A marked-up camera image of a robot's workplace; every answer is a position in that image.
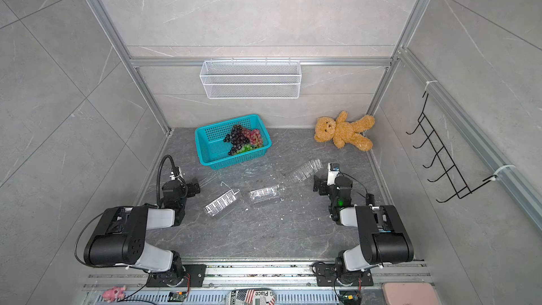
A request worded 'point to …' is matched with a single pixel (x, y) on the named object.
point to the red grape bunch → (254, 136)
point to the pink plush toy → (114, 294)
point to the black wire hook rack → (452, 174)
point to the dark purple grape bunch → (238, 138)
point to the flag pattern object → (252, 296)
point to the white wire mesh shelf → (250, 80)
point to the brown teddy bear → (340, 132)
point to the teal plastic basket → (212, 150)
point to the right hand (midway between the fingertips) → (328, 175)
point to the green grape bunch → (246, 147)
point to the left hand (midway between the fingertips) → (186, 177)
